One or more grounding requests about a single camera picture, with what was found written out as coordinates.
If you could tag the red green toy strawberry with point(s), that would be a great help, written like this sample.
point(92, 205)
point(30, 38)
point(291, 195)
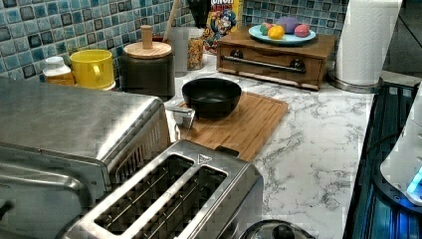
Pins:
point(265, 27)

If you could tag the light blue plate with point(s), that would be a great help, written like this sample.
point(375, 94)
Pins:
point(286, 40)

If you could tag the yellow mug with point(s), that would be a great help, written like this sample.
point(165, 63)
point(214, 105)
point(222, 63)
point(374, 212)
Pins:
point(93, 69)

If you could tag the steel kettle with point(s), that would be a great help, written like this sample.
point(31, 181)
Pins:
point(275, 229)

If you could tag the stainless two-slot toaster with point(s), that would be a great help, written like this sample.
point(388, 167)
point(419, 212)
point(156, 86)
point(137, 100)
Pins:
point(188, 192)

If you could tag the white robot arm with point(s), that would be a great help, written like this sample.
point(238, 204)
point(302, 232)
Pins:
point(402, 167)

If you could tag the bamboo cutting board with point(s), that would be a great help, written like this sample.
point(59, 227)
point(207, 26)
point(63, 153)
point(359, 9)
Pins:
point(246, 129)

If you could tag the cereal box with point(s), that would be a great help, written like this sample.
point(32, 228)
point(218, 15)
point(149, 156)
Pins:
point(225, 17)

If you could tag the wooden utensil in brown holder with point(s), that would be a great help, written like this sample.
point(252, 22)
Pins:
point(171, 18)

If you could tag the stainless toaster oven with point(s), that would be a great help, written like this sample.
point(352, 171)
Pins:
point(76, 161)

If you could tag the empty clear glass jar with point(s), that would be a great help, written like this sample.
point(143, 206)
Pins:
point(178, 39)

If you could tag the yellow lemon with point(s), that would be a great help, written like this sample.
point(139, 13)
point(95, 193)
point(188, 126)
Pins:
point(276, 32)

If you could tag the white-capped amber bottle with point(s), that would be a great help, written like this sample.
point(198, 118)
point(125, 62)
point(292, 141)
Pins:
point(57, 72)

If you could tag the dark canister with wooden lid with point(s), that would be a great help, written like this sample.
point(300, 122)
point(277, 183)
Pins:
point(147, 67)

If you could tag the wooden drawer box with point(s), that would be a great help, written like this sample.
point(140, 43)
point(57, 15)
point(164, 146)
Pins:
point(302, 66)

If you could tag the paper towel roll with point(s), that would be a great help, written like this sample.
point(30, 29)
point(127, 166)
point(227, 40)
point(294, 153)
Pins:
point(363, 45)

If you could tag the pink toy strawberry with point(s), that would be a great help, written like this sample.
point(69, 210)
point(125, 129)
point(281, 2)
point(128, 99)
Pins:
point(302, 30)

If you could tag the cereal-filled glass jar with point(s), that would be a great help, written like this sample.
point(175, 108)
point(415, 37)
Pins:
point(195, 49)

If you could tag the purple toy fruit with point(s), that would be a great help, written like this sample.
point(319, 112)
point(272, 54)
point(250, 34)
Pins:
point(289, 24)

